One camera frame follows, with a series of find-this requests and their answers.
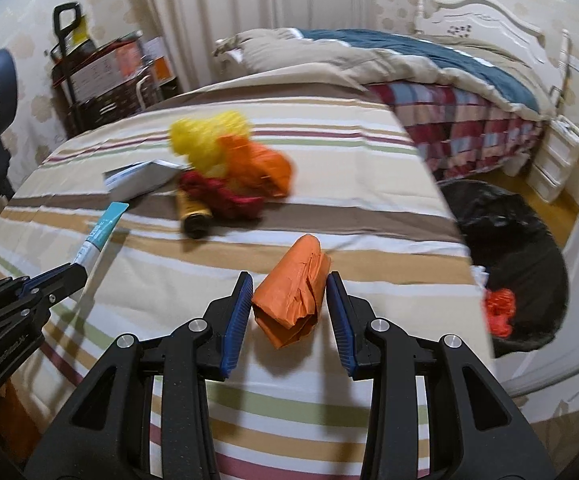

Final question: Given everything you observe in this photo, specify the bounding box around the white drawer unit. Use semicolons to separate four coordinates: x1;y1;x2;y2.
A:
527;115;579;203

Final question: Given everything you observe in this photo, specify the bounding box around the black trash bag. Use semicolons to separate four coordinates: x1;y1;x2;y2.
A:
439;180;570;358

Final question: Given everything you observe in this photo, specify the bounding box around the plaid bedsheet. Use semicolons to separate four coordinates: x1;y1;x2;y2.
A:
367;82;553;181

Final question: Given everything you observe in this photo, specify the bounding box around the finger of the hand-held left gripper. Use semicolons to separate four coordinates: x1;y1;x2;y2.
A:
0;264;89;328
0;264;78;306

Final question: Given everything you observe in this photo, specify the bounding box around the orange white box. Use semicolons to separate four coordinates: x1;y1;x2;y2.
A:
140;35;175;86

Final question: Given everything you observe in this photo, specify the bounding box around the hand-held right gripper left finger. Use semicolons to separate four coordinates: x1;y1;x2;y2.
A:
24;271;255;480

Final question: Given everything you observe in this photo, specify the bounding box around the orange plastic bag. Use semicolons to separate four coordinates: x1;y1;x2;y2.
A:
218;132;295;198

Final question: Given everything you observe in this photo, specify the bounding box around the orange paper bag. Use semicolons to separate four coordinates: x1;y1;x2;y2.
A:
252;234;331;351

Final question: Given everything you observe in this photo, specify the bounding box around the yellow foam net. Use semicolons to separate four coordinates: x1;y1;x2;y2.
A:
168;110;253;176

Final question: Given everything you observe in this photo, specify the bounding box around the gold cylindrical bottle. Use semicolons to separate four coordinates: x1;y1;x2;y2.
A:
178;192;214;239

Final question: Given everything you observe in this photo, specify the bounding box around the cart with boxes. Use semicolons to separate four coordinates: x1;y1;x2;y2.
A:
52;35;145;103

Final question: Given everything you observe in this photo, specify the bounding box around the teal tube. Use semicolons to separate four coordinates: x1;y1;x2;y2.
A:
72;201;130;267

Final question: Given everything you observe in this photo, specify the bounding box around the white wooden bed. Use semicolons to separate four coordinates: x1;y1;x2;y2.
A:
416;0;573;106

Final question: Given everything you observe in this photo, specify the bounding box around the blue beige quilt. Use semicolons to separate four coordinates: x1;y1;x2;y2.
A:
213;27;555;121

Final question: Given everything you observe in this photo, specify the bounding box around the black hand trolley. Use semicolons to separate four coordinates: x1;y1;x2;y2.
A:
52;2;83;136

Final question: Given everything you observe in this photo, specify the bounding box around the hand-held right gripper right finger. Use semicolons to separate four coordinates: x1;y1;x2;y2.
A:
325;270;555;480

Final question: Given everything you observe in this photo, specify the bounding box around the cream curtain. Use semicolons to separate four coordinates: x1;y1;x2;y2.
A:
134;0;375;93

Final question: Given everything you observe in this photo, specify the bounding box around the red foam net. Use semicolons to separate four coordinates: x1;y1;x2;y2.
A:
484;287;516;338

